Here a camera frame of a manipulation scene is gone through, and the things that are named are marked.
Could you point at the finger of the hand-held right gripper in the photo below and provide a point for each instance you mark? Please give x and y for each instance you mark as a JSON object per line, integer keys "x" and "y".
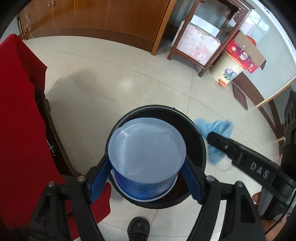
{"x": 242, "y": 160}

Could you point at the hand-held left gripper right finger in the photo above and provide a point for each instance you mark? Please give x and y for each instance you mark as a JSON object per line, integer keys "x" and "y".
{"x": 192, "y": 183}

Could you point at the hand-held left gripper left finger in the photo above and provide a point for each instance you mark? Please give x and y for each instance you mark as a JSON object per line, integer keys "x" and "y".
{"x": 99, "y": 183}

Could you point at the black trash bin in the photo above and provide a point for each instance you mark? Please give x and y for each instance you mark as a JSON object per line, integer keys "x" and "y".
{"x": 196, "y": 148}

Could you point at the blue paper cup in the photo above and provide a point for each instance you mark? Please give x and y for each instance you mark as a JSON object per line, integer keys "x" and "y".
{"x": 145, "y": 150}

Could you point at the person's right forearm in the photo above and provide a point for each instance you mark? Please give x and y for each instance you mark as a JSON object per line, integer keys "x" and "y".
{"x": 275, "y": 230}

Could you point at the person's right hand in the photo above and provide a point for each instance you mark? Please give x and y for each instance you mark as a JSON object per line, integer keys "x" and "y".
{"x": 256, "y": 198}

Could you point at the black shoe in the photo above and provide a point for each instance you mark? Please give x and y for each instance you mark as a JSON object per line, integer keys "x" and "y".
{"x": 138, "y": 228}

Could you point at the floral white bucket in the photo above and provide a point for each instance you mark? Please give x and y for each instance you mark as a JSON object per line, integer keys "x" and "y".
{"x": 225, "y": 69}

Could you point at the red tablecloth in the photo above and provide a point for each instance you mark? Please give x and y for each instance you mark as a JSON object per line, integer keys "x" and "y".
{"x": 18, "y": 129}

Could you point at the red gift box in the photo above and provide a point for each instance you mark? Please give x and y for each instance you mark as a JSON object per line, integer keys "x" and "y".
{"x": 241, "y": 55}

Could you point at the cardboard box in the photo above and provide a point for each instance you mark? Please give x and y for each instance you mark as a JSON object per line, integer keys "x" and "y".
{"x": 252, "y": 49}

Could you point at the floral cushion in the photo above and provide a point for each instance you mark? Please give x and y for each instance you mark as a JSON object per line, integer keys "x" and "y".
{"x": 198, "y": 42}

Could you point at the dark wooden stand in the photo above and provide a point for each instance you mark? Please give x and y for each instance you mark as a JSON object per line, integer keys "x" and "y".
{"x": 229, "y": 16}

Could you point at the wooden sideboard cabinet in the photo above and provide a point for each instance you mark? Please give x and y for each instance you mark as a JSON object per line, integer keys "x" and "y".
{"x": 92, "y": 18}

